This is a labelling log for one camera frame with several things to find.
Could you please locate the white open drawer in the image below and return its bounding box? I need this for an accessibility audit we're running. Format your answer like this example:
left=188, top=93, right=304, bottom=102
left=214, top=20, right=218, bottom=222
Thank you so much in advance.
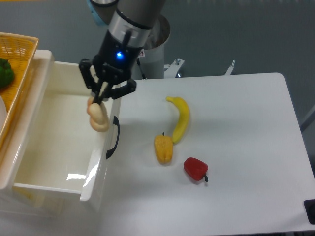
left=13, top=62, right=121, bottom=205

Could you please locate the black drawer handle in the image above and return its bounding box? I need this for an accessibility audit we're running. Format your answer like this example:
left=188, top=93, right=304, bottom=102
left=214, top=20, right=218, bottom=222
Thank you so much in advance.
left=106, top=116, right=121, bottom=160

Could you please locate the yellow bell pepper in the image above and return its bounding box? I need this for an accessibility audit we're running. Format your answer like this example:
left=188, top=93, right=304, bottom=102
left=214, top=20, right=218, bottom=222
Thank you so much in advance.
left=154, top=133, right=173, bottom=164

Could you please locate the black corner object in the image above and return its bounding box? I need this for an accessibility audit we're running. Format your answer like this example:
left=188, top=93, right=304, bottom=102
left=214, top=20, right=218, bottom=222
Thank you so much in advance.
left=304, top=199, right=315, bottom=225

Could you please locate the yellow woven basket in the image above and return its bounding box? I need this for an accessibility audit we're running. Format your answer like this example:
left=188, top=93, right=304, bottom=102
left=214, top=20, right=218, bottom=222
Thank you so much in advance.
left=0, top=32, right=39, bottom=145

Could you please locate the yellow banana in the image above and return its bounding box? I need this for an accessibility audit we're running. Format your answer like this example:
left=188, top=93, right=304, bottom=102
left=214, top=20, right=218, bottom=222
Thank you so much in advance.
left=166, top=96, right=190, bottom=144

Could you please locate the pale round bread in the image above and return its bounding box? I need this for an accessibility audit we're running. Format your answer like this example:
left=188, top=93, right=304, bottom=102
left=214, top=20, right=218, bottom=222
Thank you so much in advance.
left=87, top=97, right=109, bottom=132

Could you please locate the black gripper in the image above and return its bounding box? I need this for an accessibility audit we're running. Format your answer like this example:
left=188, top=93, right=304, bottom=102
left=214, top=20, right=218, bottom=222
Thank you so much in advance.
left=79, top=30, right=141, bottom=105

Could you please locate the green bell pepper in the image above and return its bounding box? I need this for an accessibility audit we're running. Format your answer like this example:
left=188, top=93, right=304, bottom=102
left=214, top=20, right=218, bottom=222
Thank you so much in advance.
left=0, top=58, right=15, bottom=89

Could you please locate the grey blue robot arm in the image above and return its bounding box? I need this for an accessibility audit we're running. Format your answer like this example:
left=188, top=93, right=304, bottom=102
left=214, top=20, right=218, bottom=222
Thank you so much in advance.
left=79, top=0, right=165, bottom=104

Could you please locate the red bell pepper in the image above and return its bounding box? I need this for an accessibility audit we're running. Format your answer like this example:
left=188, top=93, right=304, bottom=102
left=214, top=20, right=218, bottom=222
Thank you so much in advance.
left=184, top=157, right=209, bottom=182

